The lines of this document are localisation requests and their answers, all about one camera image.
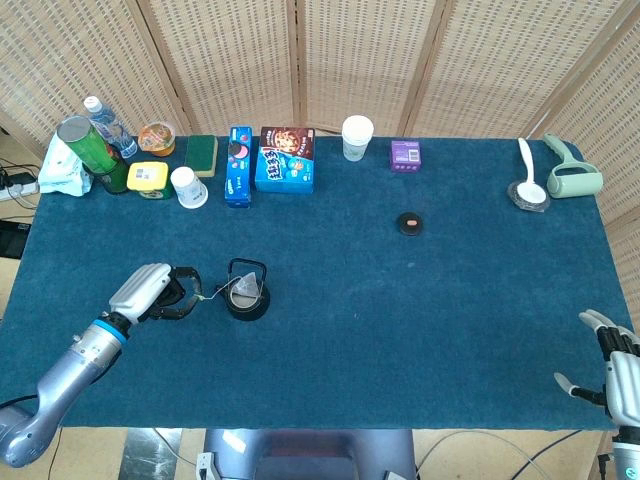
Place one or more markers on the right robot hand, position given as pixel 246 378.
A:
pixel 622 380

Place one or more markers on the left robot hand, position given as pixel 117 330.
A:
pixel 140 290

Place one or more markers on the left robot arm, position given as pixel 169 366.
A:
pixel 75 360

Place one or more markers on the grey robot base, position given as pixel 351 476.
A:
pixel 310 455

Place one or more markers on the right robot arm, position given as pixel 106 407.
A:
pixel 627 455

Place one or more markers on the black cast iron teapot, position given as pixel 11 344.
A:
pixel 250 313

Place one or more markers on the black round disc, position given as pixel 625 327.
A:
pixel 410 225

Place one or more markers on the upside-down white paper cup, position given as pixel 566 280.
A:
pixel 190 190

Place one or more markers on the green tub with yellow lid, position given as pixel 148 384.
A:
pixel 147 177

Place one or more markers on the black box on floor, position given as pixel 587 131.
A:
pixel 12 239

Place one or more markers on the white wet wipes pack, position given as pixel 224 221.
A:
pixel 60 172

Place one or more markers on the green and yellow sponge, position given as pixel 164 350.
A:
pixel 201 152

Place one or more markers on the orange sealed food cup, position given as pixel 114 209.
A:
pixel 156 137

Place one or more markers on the green cylindrical can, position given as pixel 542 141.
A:
pixel 87 145

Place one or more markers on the narrow blue Oreo box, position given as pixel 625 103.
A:
pixel 238 170

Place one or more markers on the white power strip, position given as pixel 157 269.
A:
pixel 17 191

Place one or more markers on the clear plastic water bottle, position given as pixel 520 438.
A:
pixel 112 127

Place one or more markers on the black power adapter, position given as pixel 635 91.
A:
pixel 17 179

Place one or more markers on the large blue cookie box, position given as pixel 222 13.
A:
pixel 285 165

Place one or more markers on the steel wool scrubber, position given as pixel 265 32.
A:
pixel 520 204

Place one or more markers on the pale green lint roller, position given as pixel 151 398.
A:
pixel 572 180

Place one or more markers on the white plastic spoon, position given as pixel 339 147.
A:
pixel 531 190

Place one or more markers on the blue carpet table cover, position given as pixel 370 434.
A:
pixel 350 325

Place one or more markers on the woven rattan folding screen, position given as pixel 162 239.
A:
pixel 225 60

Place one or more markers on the small purple box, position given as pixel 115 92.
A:
pixel 406 156

